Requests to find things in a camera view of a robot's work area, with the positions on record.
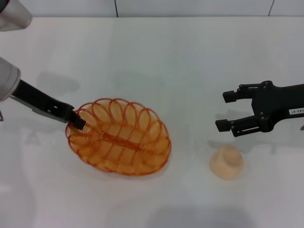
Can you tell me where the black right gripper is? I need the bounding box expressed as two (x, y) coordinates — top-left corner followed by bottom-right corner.
(215, 80), (304, 138)

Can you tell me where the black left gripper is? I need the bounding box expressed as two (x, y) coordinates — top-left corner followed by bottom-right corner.
(11, 79), (86, 130)

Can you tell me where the orange wire basket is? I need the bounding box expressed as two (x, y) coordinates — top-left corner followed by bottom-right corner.
(66, 97), (172, 177)

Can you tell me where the beige swirl bread bun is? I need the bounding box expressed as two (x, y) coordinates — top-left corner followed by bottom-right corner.
(209, 144), (244, 181)

